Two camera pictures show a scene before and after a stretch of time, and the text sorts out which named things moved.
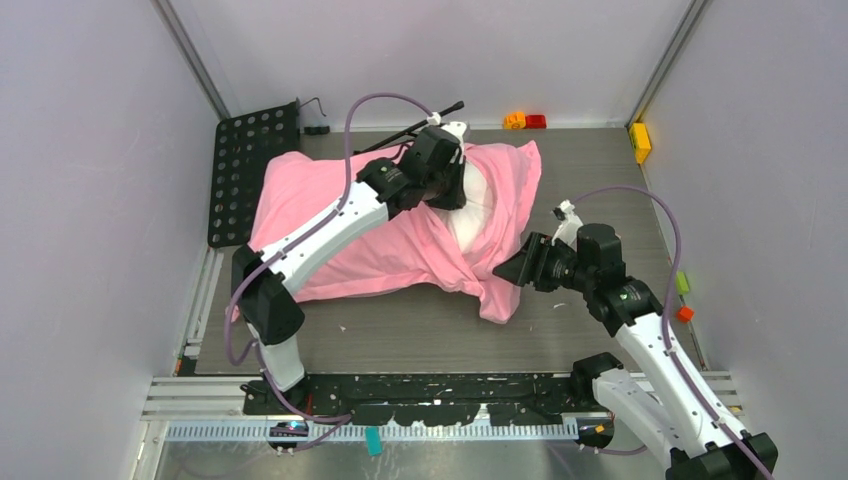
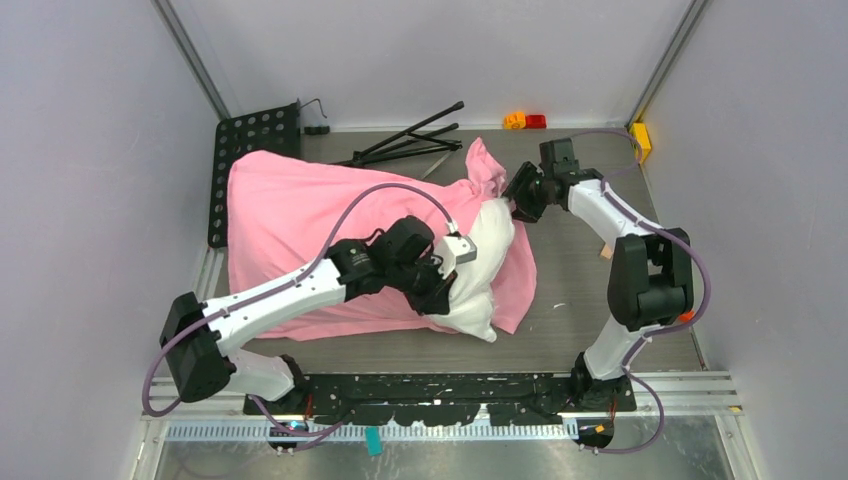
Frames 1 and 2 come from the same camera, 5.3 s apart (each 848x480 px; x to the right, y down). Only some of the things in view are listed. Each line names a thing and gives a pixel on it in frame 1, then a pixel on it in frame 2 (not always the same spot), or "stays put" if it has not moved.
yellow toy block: x=640 y=141 stays put
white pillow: x=478 y=200 -> x=471 y=303
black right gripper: x=530 y=260 -> x=528 y=210
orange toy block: x=515 y=120 stays put
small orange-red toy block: x=684 y=314 stays put
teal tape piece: x=374 y=442 stays put
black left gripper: x=454 y=198 -> x=436 y=301
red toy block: x=535 y=121 stays put
